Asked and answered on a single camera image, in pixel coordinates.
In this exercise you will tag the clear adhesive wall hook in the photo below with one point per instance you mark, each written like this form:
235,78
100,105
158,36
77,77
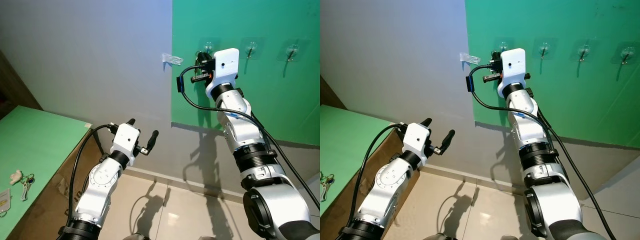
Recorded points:
544,50
208,44
503,45
625,54
292,50
583,51
250,49

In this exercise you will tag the green topped cardboard table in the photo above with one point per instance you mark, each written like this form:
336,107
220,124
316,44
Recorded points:
40,145
350,140

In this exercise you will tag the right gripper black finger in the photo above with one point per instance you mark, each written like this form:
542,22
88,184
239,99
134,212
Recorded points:
496,56
489,78
202,57
197,78

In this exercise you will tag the translucent tape strip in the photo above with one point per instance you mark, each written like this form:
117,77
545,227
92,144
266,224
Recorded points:
172,60
469,58

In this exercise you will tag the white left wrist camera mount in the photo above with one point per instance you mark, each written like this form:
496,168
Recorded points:
417,140
125,140

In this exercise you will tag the green wall board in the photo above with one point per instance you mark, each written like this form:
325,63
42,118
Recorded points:
280,95
590,100

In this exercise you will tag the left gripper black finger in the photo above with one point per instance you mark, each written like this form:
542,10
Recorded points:
448,141
131,122
426,122
152,141

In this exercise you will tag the bunch of metal keys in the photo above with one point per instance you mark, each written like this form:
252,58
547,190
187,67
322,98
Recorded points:
328,186
26,187

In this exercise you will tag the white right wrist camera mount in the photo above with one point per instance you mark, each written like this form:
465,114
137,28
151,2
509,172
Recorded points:
226,65
515,65

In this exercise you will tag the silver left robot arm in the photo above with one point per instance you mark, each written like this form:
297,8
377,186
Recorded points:
97,190
380,190

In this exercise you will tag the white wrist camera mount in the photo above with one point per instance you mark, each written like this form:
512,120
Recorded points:
226,65
515,65
125,140
417,140

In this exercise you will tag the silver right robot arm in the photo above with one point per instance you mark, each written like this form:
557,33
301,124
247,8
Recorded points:
530,130
245,130

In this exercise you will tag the white card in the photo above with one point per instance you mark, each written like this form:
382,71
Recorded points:
4,200

